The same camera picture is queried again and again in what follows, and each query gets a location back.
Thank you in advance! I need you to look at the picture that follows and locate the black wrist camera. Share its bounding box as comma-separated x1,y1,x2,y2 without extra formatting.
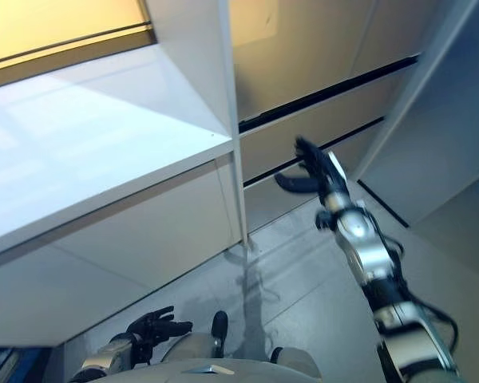
131,338,155,366
315,209,338,231

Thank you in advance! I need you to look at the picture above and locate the silver robot torso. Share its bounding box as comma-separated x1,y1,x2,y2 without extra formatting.
69,356,324,383

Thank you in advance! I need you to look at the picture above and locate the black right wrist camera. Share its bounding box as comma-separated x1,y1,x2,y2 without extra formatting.
315,209,338,231

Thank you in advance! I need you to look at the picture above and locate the tall silver cabinet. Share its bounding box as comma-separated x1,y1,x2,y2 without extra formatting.
350,0,479,228

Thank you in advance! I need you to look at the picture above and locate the robot right leg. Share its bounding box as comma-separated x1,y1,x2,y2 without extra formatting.
269,345,323,378

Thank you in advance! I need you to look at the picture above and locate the yellow lit window panel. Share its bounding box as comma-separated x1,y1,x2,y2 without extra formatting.
0,0,159,91

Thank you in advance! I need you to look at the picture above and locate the white counter cabinet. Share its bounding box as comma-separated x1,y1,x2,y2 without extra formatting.
0,43,248,354

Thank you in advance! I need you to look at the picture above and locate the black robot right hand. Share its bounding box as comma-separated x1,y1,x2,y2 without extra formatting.
274,136,349,199

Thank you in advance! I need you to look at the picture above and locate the white vertical cabinet panel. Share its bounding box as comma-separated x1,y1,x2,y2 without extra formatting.
143,0,251,247

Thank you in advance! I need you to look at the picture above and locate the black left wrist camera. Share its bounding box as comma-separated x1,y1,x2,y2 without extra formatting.
131,338,155,366

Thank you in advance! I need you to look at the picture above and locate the blue metal frame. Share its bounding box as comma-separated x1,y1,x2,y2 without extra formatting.
0,346,53,383

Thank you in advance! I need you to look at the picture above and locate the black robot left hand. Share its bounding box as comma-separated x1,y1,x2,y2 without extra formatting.
125,306,193,344

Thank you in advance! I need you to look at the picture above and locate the steel fridge drawer front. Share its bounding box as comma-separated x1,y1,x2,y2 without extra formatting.
242,117,386,236

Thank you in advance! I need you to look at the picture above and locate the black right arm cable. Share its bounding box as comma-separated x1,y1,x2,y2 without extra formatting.
378,235,460,360

